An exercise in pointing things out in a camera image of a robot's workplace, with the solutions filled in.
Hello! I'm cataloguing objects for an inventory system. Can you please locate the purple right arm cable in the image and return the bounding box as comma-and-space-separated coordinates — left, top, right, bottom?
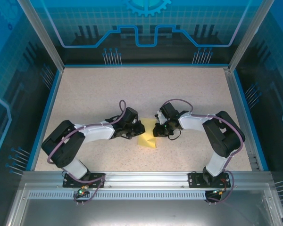
161, 98, 245, 205

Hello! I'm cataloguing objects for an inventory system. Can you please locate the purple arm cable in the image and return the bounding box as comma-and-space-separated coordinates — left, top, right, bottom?
161, 98, 245, 205
48, 99, 130, 206

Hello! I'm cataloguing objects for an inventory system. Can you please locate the aluminium slotted rail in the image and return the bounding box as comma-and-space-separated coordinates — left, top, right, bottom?
223, 66, 263, 172

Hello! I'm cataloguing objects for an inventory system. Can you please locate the cable connector with indicator light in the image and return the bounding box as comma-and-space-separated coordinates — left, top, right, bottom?
76, 186, 90, 198
209, 187, 228, 196

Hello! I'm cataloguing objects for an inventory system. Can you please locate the aluminium frame post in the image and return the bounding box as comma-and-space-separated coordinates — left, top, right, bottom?
17, 0, 66, 71
228, 0, 276, 73

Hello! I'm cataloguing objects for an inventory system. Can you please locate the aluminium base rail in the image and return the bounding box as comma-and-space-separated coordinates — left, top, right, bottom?
22, 171, 272, 188

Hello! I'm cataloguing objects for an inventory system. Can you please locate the yellow cloth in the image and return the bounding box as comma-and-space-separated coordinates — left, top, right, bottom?
137, 117, 158, 149

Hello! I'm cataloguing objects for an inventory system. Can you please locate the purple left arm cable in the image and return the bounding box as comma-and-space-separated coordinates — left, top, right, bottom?
48, 99, 130, 206

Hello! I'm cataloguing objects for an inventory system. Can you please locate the slotted cable duct strip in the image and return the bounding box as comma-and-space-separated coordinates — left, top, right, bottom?
27, 191, 209, 200

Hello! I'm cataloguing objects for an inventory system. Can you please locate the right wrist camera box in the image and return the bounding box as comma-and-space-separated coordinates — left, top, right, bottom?
155, 110, 166, 124

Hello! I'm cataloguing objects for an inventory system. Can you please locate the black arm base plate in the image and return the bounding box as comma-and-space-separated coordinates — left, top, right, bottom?
63, 172, 107, 189
188, 171, 232, 189

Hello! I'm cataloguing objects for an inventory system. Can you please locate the blue table border strip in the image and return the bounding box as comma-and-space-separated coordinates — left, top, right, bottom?
233, 69, 270, 171
64, 63, 228, 69
29, 69, 64, 172

